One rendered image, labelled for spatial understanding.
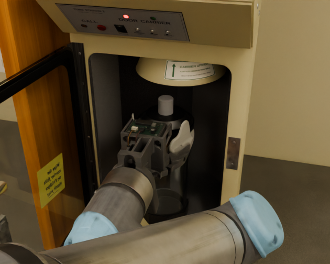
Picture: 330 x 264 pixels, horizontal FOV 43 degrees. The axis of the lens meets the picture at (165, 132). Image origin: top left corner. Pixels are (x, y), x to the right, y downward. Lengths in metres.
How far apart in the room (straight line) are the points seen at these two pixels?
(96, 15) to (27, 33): 0.15
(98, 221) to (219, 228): 0.16
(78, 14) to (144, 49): 0.13
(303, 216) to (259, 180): 0.16
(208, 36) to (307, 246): 0.55
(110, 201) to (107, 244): 0.24
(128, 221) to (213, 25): 0.29
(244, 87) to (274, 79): 0.46
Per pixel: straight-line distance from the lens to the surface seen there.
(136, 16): 0.63
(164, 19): 0.62
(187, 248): 0.37
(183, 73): 0.75
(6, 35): 0.73
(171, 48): 0.72
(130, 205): 0.55
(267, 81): 1.18
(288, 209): 1.09
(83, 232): 0.51
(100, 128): 0.85
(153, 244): 0.34
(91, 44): 0.76
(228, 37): 0.64
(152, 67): 0.77
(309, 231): 1.05
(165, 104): 0.76
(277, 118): 1.23
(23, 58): 0.75
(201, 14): 0.59
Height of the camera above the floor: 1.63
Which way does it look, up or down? 31 degrees down
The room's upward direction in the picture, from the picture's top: straight up
